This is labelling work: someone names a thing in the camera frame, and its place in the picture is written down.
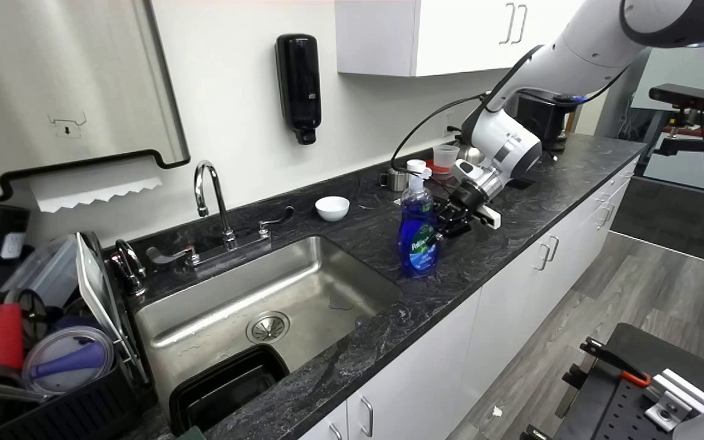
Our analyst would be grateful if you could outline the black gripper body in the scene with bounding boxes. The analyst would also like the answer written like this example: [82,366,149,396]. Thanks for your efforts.
[444,158,504,224]

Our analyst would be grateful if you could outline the blue dish soap bottle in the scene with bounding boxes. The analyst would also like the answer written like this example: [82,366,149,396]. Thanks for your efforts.
[395,169,444,280]

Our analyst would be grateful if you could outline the stainless steel sink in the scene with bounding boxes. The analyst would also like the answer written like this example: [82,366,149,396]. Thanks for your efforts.
[130,232,406,412]

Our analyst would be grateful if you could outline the white mug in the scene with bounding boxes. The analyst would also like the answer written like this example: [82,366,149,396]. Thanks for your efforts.
[403,155,430,184]

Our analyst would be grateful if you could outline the clear plastic cup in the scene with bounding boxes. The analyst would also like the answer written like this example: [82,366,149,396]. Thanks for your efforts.
[433,141,460,169]

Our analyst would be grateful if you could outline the small steel cup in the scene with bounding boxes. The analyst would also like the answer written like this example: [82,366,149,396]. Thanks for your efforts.
[388,164,410,193]

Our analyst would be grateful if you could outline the small white bowl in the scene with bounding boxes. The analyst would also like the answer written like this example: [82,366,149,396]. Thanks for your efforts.
[313,193,353,224]

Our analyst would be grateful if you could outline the white lower cabinets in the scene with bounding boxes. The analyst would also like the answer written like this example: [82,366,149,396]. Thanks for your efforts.
[296,155,641,440]

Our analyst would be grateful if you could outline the white upper cabinet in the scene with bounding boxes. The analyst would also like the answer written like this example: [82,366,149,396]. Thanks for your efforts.
[335,0,594,81]

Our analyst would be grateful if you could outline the dark faucet lever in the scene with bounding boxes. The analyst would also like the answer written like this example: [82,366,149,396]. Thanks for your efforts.
[252,202,297,239]
[142,239,202,270]

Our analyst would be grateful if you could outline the black equipment cart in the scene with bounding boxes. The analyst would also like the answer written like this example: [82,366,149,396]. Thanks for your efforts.
[520,319,704,440]

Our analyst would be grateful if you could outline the black plastic tray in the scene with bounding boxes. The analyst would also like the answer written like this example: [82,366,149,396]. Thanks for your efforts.
[166,341,290,438]

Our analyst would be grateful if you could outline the silver aluminium profile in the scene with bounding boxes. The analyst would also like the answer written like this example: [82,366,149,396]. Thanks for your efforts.
[642,363,704,434]

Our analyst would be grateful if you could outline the yellow green sponge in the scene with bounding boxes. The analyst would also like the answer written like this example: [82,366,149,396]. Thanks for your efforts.
[172,422,210,440]

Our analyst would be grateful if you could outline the white paper towel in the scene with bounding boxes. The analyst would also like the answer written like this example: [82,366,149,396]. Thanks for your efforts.
[27,171,166,215]

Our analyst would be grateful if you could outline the white cutting board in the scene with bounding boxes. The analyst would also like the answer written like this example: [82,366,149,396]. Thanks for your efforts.
[70,230,150,385]

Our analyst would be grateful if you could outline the steel paper towel dispenser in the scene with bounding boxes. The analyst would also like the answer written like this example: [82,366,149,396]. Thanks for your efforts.
[0,0,192,206]

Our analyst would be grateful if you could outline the clear plastic container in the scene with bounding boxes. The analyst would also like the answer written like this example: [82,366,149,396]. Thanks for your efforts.
[0,230,81,309]

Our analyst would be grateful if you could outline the clear lidded container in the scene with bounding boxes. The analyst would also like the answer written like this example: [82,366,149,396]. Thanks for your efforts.
[20,322,116,396]

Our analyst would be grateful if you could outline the black dish rack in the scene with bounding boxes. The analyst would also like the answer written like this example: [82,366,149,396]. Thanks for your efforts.
[0,230,159,440]

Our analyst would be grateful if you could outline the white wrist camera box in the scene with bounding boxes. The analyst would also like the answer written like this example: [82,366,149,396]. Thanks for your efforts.
[473,202,505,232]

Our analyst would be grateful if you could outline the steel upper cabinet handle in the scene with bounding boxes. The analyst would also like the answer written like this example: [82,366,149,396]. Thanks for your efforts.
[501,0,517,47]
[512,0,529,43]

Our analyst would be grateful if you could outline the black wall soap dispenser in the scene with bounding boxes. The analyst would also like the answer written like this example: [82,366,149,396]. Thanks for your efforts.
[274,32,325,146]

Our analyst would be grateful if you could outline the orange handled tool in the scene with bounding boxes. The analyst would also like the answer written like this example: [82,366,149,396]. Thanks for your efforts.
[578,334,654,390]

